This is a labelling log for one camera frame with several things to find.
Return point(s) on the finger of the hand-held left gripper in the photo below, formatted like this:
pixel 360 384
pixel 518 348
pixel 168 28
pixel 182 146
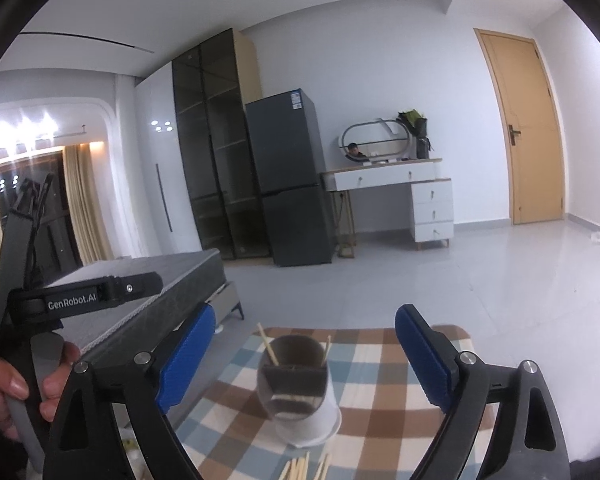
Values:
pixel 130 287

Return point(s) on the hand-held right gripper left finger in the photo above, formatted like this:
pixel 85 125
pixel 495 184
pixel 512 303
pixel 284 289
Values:
pixel 187 360

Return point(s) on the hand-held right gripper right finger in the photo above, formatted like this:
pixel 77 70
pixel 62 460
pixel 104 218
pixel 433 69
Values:
pixel 422 355

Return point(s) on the wooden chopstick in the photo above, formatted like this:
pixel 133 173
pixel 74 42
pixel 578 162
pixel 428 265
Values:
pixel 268 345
pixel 326 347

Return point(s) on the white utensil holder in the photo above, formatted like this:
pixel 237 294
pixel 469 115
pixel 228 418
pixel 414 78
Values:
pixel 307 425

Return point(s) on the pile of wooden chopsticks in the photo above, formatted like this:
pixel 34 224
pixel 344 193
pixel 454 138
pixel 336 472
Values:
pixel 300 470

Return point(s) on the person's left hand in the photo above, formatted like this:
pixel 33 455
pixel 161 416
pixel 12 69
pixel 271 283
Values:
pixel 0 385

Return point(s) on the grey quilted sofa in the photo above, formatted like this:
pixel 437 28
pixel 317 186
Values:
pixel 145 317

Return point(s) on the checkered rug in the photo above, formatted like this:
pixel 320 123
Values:
pixel 375 390

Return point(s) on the dark window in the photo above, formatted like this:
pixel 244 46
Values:
pixel 60 200

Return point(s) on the white plastic bag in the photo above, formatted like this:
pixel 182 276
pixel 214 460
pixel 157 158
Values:
pixel 132 457

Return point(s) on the white wardrobe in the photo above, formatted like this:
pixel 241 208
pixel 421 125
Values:
pixel 165 170

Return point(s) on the white vanity desk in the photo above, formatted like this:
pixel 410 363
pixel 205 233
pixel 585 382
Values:
pixel 430 205

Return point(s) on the dark glass cabinet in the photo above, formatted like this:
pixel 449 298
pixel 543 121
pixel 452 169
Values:
pixel 215 150

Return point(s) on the dark grey fridge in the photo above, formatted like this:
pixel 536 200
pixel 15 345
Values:
pixel 285 185

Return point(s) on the oval mirror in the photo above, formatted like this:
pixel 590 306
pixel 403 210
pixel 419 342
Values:
pixel 375 140

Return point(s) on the black bag on dresser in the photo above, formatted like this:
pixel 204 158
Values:
pixel 414 127

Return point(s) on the wooden door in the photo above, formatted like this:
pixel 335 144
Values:
pixel 525 125

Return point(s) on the gold frame stool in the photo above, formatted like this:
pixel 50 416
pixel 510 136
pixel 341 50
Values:
pixel 347 225

